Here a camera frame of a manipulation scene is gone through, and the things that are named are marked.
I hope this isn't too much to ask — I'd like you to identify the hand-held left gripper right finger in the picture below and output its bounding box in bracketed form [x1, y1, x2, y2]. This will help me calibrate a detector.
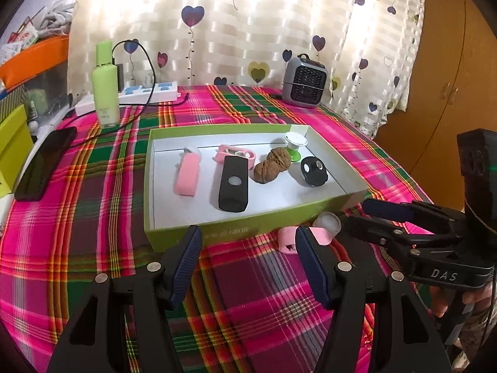
[295, 225, 447, 373]

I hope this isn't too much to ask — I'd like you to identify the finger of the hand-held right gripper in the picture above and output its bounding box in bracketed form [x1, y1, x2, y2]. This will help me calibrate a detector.
[361, 197, 467, 242]
[342, 214, 447, 259]

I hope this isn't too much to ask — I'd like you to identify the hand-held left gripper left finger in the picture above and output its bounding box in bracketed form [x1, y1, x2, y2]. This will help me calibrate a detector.
[47, 224, 203, 373]

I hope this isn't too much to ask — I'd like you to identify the pink rectangular clip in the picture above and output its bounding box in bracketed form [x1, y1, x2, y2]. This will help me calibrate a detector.
[279, 225, 331, 256]
[173, 150, 203, 197]

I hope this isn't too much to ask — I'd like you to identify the white round cap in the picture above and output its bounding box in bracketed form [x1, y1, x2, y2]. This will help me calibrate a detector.
[314, 212, 342, 238]

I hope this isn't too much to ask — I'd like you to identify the green white box lid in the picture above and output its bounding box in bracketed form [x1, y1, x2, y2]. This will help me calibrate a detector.
[144, 124, 369, 253]

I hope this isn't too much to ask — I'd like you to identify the black white oval device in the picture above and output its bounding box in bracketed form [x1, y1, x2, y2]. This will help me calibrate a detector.
[301, 156, 329, 187]

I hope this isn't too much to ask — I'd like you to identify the black rectangular device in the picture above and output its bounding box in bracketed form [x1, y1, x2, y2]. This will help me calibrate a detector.
[217, 156, 249, 214]

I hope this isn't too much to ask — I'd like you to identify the pink white carabiner hook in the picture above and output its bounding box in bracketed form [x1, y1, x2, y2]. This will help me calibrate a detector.
[215, 145, 258, 168]

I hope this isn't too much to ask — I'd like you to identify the green white suction cup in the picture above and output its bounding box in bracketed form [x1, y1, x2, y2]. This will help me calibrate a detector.
[281, 131, 309, 164]

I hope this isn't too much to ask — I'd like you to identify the person's right forearm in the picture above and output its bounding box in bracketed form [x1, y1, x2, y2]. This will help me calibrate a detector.
[454, 303, 497, 366]

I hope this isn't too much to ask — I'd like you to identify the person's right hand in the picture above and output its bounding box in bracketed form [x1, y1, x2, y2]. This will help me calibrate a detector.
[427, 282, 497, 318]

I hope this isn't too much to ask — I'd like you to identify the plaid tablecloth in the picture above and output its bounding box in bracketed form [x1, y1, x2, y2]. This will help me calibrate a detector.
[0, 85, 439, 373]

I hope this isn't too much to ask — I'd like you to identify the wooden wardrobe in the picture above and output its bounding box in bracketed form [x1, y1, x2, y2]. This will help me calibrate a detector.
[375, 0, 497, 203]

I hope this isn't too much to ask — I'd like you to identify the grey small heater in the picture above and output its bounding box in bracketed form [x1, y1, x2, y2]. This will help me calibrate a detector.
[281, 55, 326, 108]

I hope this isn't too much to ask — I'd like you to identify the white blue power strip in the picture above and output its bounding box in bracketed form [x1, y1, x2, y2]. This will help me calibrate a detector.
[116, 81, 180, 106]

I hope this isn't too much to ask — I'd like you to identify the black smartphone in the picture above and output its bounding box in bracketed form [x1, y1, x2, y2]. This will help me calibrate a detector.
[15, 126, 77, 202]

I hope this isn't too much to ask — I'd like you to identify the light green bottle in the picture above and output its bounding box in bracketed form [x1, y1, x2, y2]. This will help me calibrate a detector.
[92, 41, 121, 127]

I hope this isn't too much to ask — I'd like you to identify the yellow-green shoebox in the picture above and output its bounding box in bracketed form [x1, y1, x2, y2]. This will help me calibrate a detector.
[0, 104, 35, 199]

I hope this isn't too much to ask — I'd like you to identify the heart print curtain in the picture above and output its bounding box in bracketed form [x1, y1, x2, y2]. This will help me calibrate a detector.
[68, 0, 426, 138]

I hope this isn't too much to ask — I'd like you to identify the green white striped box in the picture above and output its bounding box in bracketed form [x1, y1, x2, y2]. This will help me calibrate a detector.
[0, 85, 30, 123]

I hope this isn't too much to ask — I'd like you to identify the clear storage bin orange lid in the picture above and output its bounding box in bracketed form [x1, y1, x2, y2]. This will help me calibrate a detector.
[0, 36, 71, 115]

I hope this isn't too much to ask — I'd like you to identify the pile of printed packets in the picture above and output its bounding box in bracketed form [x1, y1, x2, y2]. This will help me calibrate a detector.
[0, 16, 39, 61]

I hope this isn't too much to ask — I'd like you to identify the black charging cable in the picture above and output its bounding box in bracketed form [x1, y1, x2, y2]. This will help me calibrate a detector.
[70, 40, 191, 148]

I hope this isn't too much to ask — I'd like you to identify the bundle of white cables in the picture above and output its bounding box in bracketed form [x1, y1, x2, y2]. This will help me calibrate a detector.
[37, 0, 76, 37]

